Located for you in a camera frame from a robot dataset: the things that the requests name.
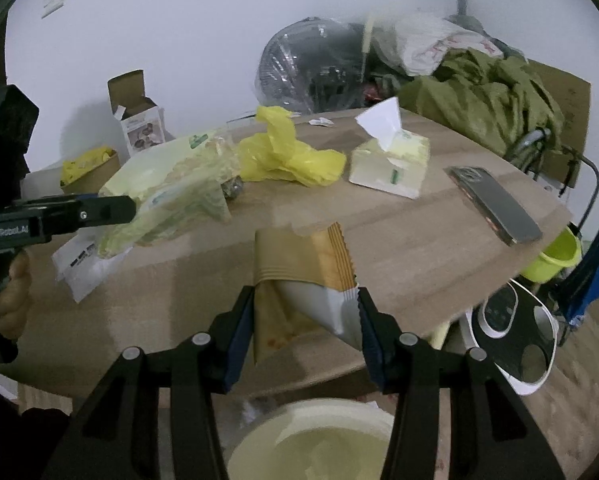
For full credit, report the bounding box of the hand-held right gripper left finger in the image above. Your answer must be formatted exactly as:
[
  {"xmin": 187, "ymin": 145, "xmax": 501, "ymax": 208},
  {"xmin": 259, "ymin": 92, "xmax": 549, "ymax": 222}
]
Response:
[{"xmin": 42, "ymin": 284, "xmax": 256, "ymax": 480}]

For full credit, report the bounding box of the brown cardboard box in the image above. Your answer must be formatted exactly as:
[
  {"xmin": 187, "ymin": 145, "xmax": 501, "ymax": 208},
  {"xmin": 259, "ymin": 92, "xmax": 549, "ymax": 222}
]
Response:
[{"xmin": 60, "ymin": 149, "xmax": 122, "ymax": 196}]

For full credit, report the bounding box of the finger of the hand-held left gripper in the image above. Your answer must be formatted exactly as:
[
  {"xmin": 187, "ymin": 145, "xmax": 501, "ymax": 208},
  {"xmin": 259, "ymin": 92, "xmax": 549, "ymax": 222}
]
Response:
[{"xmin": 12, "ymin": 194, "xmax": 138, "ymax": 240}]

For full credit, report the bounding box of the grey rectangular case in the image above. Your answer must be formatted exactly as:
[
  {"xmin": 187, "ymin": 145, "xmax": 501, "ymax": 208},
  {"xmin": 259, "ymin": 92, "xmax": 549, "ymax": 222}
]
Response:
[{"xmin": 52, "ymin": 237, "xmax": 133, "ymax": 304}]

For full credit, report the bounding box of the person's left hand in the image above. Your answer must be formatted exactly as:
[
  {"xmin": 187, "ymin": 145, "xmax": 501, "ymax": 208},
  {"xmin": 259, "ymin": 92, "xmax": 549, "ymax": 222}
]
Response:
[{"xmin": 0, "ymin": 249, "xmax": 33, "ymax": 339}]

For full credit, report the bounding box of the white black bathroom scale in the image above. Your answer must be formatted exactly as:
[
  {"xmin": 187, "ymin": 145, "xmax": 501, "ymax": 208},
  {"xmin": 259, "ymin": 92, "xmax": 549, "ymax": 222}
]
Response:
[{"xmin": 472, "ymin": 280, "xmax": 559, "ymax": 397}]

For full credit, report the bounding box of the person's left forearm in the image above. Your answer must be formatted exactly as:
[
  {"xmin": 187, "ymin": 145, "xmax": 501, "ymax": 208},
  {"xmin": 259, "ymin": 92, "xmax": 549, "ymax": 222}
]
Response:
[{"xmin": 0, "ymin": 357, "xmax": 73, "ymax": 480}]

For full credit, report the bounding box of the white plastic bag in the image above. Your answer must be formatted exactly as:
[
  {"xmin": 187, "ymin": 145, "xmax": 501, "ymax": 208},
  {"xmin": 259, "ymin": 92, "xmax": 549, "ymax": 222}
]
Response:
[{"xmin": 379, "ymin": 10, "xmax": 503, "ymax": 79}]

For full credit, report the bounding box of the brown cardboard sheet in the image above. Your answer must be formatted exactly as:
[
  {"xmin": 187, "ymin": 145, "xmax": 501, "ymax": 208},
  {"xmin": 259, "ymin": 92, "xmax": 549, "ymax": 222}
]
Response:
[{"xmin": 527, "ymin": 60, "xmax": 593, "ymax": 189}]

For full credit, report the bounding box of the green plastic bucket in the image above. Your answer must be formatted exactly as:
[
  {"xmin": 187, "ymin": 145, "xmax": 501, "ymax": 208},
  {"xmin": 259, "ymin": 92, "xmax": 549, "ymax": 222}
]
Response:
[{"xmin": 519, "ymin": 227, "xmax": 583, "ymax": 284}]

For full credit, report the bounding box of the brown snack wrapper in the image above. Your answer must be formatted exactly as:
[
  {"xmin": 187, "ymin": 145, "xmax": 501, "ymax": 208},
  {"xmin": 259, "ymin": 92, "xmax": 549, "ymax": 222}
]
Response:
[{"xmin": 254, "ymin": 222, "xmax": 375, "ymax": 367}]

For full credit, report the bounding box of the yellow printed packet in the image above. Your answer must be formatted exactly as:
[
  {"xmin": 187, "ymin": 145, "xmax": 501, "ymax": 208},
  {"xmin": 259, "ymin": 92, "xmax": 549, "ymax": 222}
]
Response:
[{"xmin": 61, "ymin": 146, "xmax": 118, "ymax": 184}]

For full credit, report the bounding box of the open white cardboard box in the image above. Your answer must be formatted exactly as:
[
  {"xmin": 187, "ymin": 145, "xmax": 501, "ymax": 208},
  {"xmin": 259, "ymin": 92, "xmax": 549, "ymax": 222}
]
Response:
[{"xmin": 107, "ymin": 70, "xmax": 167, "ymax": 158}]

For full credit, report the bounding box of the metal chair frame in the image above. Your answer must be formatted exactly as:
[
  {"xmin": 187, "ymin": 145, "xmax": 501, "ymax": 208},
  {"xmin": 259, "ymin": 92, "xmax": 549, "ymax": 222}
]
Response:
[{"xmin": 504, "ymin": 127, "xmax": 599, "ymax": 234}]

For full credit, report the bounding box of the olive green cloth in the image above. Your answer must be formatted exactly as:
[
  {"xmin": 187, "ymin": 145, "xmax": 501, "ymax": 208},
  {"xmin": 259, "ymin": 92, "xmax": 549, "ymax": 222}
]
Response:
[{"xmin": 397, "ymin": 47, "xmax": 565, "ymax": 157}]

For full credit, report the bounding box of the cream wrapped stick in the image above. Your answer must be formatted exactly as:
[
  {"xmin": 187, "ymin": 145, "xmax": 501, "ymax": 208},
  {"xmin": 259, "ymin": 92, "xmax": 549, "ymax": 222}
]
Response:
[{"xmin": 361, "ymin": 12, "xmax": 376, "ymax": 82}]

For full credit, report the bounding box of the white plastic bucket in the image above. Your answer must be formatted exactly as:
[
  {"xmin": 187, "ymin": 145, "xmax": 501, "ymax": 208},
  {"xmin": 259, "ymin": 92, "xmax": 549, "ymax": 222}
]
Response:
[{"xmin": 227, "ymin": 399, "xmax": 398, "ymax": 480}]

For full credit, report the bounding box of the crumpled dark wrapper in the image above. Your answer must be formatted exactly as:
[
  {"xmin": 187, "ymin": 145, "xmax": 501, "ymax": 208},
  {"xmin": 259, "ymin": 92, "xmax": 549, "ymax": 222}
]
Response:
[{"xmin": 221, "ymin": 176, "xmax": 245, "ymax": 201}]

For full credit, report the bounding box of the plastic-wrapped black fan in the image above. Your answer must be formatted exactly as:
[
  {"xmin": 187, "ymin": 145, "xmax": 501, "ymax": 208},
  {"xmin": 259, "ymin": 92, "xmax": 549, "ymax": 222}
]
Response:
[{"xmin": 254, "ymin": 17, "xmax": 375, "ymax": 114}]

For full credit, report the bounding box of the yellow plastic bag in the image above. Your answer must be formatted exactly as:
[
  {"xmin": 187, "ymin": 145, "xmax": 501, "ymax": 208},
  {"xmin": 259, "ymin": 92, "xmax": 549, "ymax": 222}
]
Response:
[{"xmin": 237, "ymin": 106, "xmax": 347, "ymax": 187}]

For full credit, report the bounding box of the grey smartphone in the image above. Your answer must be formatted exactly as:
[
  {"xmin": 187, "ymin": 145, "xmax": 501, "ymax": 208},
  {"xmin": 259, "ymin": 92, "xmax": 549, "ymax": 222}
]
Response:
[{"xmin": 444, "ymin": 165, "xmax": 544, "ymax": 247}]

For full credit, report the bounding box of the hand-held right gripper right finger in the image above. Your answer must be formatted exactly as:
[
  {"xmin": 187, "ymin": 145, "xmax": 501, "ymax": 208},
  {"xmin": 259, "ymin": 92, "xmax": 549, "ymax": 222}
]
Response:
[{"xmin": 357, "ymin": 285, "xmax": 567, "ymax": 480}]

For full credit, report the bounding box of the yellow tissue pack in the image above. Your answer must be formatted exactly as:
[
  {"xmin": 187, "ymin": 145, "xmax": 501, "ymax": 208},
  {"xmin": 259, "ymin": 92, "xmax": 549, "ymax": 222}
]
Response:
[{"xmin": 348, "ymin": 96, "xmax": 431, "ymax": 200}]

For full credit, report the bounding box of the clear green plastic bag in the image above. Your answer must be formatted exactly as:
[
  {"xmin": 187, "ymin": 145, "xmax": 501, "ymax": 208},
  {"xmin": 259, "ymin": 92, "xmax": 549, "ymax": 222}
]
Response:
[{"xmin": 97, "ymin": 132, "xmax": 243, "ymax": 261}]

